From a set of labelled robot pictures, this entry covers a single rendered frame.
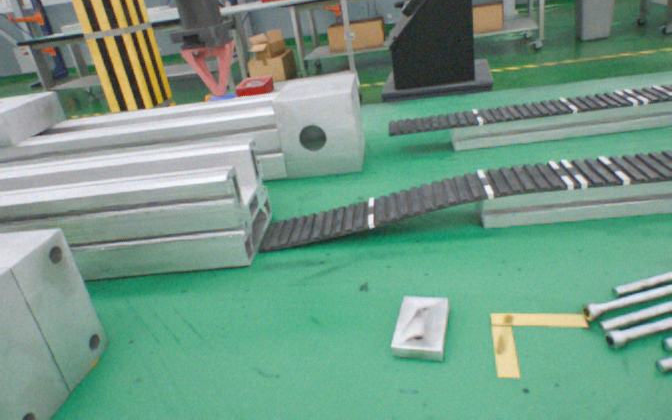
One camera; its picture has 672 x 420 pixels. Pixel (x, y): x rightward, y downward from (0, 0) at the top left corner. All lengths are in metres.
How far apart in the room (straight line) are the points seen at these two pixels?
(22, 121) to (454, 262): 0.55
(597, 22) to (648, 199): 5.02
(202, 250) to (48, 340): 0.14
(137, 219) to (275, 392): 0.20
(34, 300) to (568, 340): 0.31
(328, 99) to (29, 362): 0.37
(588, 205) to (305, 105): 0.30
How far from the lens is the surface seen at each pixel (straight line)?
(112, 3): 3.73
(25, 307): 0.35
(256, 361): 0.34
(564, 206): 0.46
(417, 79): 0.94
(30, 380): 0.36
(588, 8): 5.43
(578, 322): 0.35
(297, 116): 0.57
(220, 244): 0.43
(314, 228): 0.46
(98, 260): 0.49
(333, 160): 0.58
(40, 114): 0.76
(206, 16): 0.74
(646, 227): 0.46
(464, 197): 0.42
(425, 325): 0.33
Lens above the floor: 1.00
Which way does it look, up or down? 23 degrees down
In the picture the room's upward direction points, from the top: 10 degrees counter-clockwise
